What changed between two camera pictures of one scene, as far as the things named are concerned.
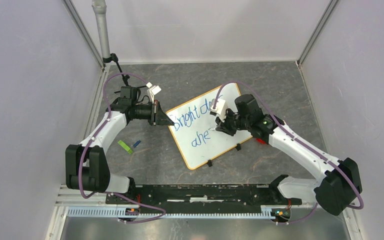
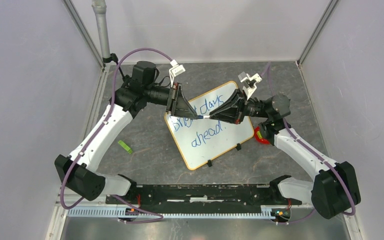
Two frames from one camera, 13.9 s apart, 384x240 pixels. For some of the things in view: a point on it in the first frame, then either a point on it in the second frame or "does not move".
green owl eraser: x=125 y=146 does not move
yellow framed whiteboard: x=194 y=130 does not move
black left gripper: x=158 y=116 -> x=182 y=108
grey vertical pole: x=99 y=8 does not move
